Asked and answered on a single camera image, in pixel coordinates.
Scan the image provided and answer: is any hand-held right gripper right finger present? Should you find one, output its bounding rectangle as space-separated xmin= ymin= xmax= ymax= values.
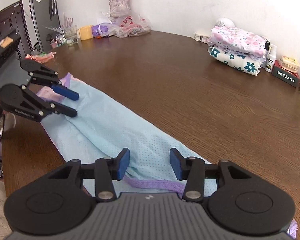
xmin=169 ymin=148 xmax=253 ymax=202

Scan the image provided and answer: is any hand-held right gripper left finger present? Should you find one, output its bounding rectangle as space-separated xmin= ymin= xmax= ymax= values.
xmin=48 ymin=148 xmax=130 ymax=203

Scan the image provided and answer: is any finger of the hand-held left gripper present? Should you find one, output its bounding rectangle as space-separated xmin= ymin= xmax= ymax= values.
xmin=21 ymin=85 xmax=78 ymax=118
xmin=29 ymin=66 xmax=80 ymax=101

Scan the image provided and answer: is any pink blue purple mesh vest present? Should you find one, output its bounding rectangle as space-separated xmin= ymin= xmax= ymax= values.
xmin=36 ymin=72 xmax=298 ymax=239

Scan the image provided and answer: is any dark brown door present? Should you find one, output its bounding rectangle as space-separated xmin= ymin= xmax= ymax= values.
xmin=0 ymin=0 xmax=34 ymax=59

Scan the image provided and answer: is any crumpled pink wrapper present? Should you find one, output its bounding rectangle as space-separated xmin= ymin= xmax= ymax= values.
xmin=26 ymin=51 xmax=57 ymax=64

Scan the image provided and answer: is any grey fridge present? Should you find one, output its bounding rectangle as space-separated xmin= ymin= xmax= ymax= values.
xmin=29 ymin=0 xmax=62 ymax=53

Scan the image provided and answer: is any clear plastic rack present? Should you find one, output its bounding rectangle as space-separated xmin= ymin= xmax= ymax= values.
xmin=45 ymin=25 xmax=65 ymax=48

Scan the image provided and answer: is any glass cup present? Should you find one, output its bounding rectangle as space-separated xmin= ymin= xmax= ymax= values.
xmin=62 ymin=25 xmax=78 ymax=46

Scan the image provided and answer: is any yellow cup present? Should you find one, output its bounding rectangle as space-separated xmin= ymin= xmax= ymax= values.
xmin=79 ymin=25 xmax=94 ymax=41

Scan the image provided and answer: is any purple tissue packet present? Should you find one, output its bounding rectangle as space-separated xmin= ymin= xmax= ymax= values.
xmin=92 ymin=23 xmax=115 ymax=38

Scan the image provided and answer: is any white paper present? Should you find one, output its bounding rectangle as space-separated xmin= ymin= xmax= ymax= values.
xmin=97 ymin=11 xmax=115 ymax=25

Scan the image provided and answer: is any clear red print plastic bag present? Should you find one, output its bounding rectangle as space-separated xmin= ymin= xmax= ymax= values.
xmin=107 ymin=11 xmax=153 ymax=38

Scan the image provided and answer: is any floral wrapped vase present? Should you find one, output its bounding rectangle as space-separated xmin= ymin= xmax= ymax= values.
xmin=108 ymin=0 xmax=130 ymax=13

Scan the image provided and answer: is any folded white teal flower cloth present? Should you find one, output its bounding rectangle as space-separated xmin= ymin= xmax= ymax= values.
xmin=207 ymin=45 xmax=262 ymax=76

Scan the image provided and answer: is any white plastic clip strip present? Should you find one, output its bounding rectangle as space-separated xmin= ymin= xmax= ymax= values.
xmin=193 ymin=32 xmax=212 ymax=42

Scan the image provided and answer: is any white bottle green label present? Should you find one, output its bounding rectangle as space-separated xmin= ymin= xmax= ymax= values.
xmin=265 ymin=57 xmax=275 ymax=73

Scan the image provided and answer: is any folded pink floral cloth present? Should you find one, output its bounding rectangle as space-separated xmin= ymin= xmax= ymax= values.
xmin=207 ymin=26 xmax=267 ymax=61

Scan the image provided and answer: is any black printed box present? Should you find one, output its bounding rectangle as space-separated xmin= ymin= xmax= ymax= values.
xmin=271 ymin=61 xmax=300 ymax=88

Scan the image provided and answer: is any white spray bottle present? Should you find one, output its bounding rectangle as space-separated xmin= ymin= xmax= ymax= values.
xmin=268 ymin=44 xmax=278 ymax=59

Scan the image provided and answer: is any white round speaker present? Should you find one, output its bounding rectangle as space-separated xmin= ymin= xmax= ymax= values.
xmin=214 ymin=17 xmax=235 ymax=29

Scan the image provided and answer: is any stack of yellow pink packets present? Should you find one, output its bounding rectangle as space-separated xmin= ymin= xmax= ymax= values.
xmin=279 ymin=56 xmax=300 ymax=74

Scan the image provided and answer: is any black hanging strap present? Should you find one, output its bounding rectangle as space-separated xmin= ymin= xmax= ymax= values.
xmin=49 ymin=0 xmax=57 ymax=22

